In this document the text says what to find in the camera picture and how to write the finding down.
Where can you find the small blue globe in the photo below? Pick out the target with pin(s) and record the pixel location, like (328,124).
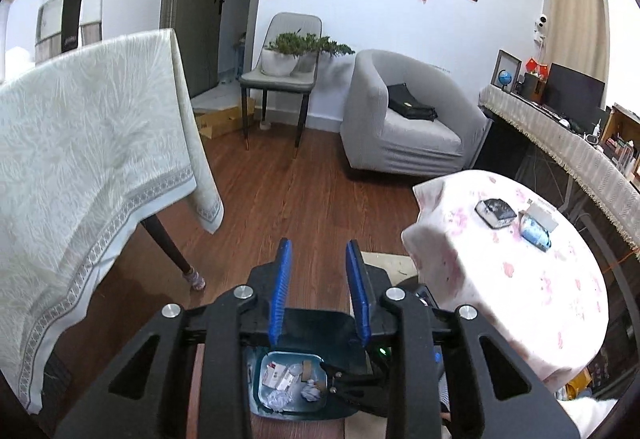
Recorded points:
(505,79)

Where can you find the dark wooden table leg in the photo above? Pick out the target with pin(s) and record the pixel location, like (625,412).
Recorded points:
(167,244)

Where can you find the flat cardboard box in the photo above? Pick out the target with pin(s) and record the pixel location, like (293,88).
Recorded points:
(220,116)

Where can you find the potted green plant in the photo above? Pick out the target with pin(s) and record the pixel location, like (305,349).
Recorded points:
(300,44)

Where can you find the black monitor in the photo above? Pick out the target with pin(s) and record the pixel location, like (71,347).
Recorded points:
(575,89)

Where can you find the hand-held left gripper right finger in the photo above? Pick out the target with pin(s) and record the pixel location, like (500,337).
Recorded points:
(357,294)

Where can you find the blue tissue packet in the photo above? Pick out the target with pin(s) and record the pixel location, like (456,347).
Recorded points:
(535,234)

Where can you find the picture frame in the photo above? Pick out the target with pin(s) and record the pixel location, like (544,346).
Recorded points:
(515,61)

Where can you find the pale green patterned tablecloth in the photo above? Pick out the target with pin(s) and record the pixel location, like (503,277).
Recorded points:
(85,159)

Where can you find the grey green door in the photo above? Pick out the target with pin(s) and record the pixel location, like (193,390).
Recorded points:
(200,19)

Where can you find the white printed carton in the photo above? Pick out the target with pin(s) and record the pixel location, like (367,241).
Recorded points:
(544,214)

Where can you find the grey dining chair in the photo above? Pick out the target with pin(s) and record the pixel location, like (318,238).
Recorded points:
(295,26)

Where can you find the small red desk flags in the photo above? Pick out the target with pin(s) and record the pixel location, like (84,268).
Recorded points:
(536,67)

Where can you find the beige floor mat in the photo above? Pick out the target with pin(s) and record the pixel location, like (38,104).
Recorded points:
(387,269)

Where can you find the brown speaker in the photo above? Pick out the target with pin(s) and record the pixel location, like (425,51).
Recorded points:
(534,88)

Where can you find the wooden desk organizer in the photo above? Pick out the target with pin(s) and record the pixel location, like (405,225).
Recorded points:
(622,139)

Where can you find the small white bottle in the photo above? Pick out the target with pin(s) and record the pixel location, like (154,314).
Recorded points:
(597,134)

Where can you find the clear water jug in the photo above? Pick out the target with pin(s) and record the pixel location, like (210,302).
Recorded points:
(241,56)

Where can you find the beige fringed desk cloth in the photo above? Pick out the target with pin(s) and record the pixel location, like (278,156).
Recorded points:
(590,174)

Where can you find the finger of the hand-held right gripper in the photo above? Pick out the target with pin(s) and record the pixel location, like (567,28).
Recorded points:
(365,399)
(360,376)

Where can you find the grey armchair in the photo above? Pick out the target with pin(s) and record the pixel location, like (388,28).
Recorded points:
(420,144)

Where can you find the white security camera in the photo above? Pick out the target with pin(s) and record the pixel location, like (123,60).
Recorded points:
(541,25)

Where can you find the black bag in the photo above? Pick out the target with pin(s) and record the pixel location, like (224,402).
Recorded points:
(410,104)

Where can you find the white paper ball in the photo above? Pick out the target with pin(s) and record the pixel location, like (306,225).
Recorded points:
(279,401)
(313,391)

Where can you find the pink printed round tablecloth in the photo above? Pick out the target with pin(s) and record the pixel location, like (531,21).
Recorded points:
(525,299)

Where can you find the dark teal trash bin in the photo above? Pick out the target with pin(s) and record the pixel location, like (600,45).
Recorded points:
(315,329)

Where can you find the black box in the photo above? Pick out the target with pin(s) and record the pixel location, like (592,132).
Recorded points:
(495,213)

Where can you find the white fuzzy cloth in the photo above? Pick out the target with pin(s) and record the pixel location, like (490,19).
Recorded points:
(590,416)

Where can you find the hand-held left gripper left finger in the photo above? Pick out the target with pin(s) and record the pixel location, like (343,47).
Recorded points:
(280,294)

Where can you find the beige curtain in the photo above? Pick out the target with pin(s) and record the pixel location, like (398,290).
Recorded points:
(575,9)

